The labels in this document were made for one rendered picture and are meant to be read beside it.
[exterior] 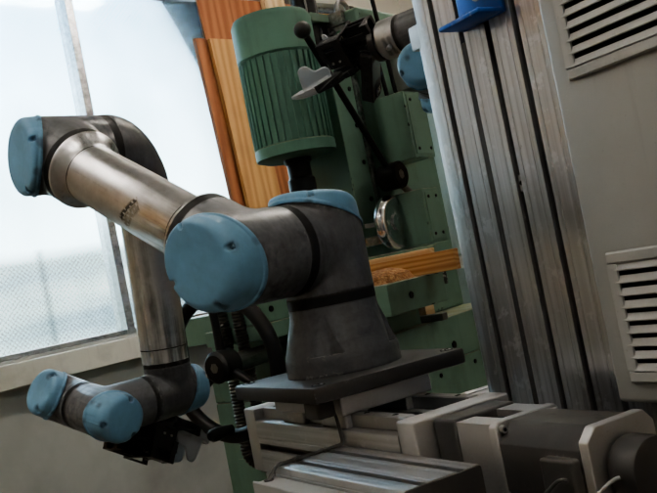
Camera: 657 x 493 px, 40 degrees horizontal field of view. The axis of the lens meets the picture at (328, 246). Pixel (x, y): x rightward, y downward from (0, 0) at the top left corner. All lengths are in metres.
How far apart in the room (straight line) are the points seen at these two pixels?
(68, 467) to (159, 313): 1.74
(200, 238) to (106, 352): 2.11
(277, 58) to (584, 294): 1.08
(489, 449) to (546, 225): 0.26
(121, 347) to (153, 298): 1.73
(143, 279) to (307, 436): 0.41
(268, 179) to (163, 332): 2.16
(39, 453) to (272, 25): 1.69
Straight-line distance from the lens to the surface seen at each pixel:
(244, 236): 1.03
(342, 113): 2.02
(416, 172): 2.14
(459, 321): 1.98
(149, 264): 1.44
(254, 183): 3.51
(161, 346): 1.45
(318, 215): 1.13
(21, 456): 3.06
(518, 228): 1.07
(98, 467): 3.19
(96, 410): 1.38
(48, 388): 1.46
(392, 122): 2.03
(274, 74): 1.92
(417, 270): 1.80
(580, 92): 0.92
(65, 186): 1.32
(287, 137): 1.89
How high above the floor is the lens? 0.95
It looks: 1 degrees up
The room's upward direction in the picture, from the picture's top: 11 degrees counter-clockwise
